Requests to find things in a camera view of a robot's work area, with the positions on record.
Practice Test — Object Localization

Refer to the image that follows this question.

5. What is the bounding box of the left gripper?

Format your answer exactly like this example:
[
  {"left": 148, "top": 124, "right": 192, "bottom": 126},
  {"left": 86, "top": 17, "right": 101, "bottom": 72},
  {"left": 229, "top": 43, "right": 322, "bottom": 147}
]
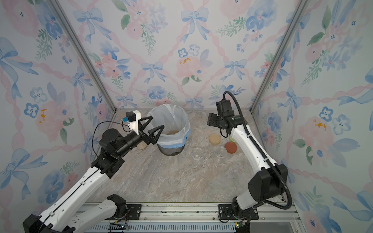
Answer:
[{"left": 118, "top": 117, "right": 164, "bottom": 158}]

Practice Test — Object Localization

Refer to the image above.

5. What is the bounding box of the glass jar with rice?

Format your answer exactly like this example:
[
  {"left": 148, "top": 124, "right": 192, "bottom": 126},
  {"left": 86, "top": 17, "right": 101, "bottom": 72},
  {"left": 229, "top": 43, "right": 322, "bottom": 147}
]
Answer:
[{"left": 191, "top": 148, "right": 205, "bottom": 162}]

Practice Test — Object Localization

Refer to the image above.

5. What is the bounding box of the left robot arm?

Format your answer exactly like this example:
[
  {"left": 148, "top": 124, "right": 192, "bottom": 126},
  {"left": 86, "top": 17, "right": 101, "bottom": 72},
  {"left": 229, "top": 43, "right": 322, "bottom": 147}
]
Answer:
[{"left": 23, "top": 111, "right": 165, "bottom": 233}]

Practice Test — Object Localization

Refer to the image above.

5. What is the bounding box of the rice pile in bag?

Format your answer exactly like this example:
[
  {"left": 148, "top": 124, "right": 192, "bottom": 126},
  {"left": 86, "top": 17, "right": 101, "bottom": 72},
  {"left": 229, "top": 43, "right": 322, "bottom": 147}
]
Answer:
[{"left": 167, "top": 130, "right": 181, "bottom": 135}]

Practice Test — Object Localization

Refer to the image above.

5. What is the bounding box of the black mesh trash bin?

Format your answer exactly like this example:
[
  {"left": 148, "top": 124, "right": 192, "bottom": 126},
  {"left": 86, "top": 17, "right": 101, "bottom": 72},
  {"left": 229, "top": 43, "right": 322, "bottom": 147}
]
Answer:
[{"left": 157, "top": 145, "right": 185, "bottom": 156}]

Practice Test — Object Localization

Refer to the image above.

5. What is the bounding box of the white trash bag liner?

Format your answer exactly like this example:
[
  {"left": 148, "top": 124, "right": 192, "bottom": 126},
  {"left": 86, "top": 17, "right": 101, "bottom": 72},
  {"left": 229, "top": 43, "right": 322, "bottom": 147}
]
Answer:
[{"left": 147, "top": 104, "right": 191, "bottom": 148}]

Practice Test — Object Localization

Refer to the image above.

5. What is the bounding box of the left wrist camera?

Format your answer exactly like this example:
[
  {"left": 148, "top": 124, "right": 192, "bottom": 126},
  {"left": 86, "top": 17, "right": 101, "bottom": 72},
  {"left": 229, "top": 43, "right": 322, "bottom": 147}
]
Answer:
[{"left": 123, "top": 110, "right": 141, "bottom": 135}]

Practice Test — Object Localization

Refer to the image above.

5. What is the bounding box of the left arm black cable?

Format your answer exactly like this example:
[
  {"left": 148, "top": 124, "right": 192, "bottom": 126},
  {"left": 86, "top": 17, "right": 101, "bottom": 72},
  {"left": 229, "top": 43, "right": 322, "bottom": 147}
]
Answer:
[{"left": 91, "top": 120, "right": 132, "bottom": 159}]

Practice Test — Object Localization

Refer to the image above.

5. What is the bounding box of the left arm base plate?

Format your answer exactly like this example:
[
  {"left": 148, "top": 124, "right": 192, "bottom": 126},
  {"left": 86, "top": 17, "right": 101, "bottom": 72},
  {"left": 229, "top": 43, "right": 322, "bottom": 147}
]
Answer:
[{"left": 106, "top": 204, "right": 142, "bottom": 220}]

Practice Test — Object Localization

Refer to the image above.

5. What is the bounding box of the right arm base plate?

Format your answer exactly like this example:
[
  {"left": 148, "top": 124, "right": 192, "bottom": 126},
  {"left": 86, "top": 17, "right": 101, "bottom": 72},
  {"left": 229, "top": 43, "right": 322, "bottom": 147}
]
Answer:
[{"left": 218, "top": 204, "right": 259, "bottom": 221}]

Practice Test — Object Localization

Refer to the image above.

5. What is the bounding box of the aluminium front rail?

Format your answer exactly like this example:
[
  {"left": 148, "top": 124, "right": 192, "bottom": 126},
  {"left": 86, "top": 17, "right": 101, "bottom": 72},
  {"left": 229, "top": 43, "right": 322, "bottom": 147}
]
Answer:
[{"left": 87, "top": 202, "right": 306, "bottom": 233}]

